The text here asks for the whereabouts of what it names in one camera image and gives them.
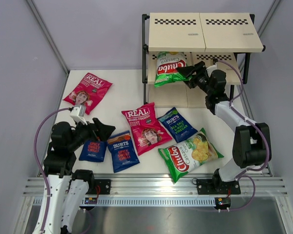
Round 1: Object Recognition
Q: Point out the green chuba bag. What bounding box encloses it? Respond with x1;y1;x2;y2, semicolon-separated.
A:
154;52;191;87
158;128;224;183

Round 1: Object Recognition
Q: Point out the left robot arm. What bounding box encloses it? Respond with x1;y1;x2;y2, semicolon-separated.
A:
33;118;115;234

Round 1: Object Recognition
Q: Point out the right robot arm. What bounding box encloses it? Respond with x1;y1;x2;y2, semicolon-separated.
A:
177;59;272;194

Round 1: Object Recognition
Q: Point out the pink Real chips bag far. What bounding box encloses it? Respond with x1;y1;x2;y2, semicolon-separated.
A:
63;73;113;115

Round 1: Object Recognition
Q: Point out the pink real chips bag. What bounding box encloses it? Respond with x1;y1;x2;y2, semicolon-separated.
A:
122;102;172;156
63;73;113;115

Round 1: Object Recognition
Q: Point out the pink Real chips bag centre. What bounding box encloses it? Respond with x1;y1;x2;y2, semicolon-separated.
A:
122;102;172;156

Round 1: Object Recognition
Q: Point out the beige three-tier shelf rack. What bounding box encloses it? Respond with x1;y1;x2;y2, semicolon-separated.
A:
142;13;265;108

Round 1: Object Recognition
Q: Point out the blue Burts chilli bag left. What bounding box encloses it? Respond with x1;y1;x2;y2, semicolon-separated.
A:
79;140;107;163

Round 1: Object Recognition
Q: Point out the blue burts chilli bag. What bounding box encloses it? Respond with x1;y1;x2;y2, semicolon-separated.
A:
79;140;107;163
107;130;140;173

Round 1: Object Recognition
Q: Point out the blue Burts chilli bag right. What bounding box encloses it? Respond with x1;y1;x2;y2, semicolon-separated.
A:
107;130;140;173

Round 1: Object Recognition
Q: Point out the blue Burts sea salt bag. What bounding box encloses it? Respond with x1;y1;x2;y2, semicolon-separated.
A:
157;107;198;143

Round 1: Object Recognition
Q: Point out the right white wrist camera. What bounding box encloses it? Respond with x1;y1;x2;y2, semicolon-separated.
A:
207;58;218;73

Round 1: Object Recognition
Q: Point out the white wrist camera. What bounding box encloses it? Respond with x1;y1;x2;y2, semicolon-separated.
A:
70;105;88;125
207;58;218;73

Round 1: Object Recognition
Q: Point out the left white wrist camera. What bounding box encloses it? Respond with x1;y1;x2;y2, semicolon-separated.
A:
70;105;88;125

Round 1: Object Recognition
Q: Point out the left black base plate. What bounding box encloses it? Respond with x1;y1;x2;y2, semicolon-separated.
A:
86;179;111;195

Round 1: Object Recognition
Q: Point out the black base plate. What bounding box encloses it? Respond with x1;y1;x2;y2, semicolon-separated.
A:
86;179;111;195
194;179;241;195

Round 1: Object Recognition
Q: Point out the white slotted cable duct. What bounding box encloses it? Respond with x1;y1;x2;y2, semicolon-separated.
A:
81;196;215;207

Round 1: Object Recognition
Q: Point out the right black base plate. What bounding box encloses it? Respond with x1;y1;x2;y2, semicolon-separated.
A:
194;179;241;195

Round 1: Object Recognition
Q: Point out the aluminium mounting rail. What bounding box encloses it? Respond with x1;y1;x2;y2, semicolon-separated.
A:
21;173;289;198

